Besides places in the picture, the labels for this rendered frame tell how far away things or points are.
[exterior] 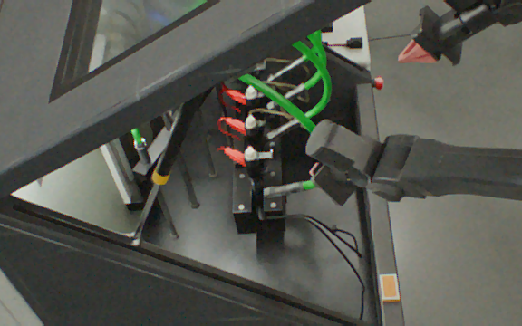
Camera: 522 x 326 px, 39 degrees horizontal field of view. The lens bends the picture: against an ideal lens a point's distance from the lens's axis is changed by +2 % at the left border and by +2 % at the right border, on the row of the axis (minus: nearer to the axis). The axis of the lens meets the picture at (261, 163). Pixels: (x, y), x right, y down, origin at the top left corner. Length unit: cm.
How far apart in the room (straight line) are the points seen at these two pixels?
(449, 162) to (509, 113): 205
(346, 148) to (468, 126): 191
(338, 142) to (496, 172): 23
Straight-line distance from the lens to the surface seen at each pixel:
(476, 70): 308
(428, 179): 91
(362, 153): 99
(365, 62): 170
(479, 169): 87
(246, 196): 146
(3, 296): 115
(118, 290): 110
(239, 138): 153
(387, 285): 136
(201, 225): 162
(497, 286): 249
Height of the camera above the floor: 215
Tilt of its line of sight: 51 degrees down
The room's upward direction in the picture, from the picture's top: 10 degrees counter-clockwise
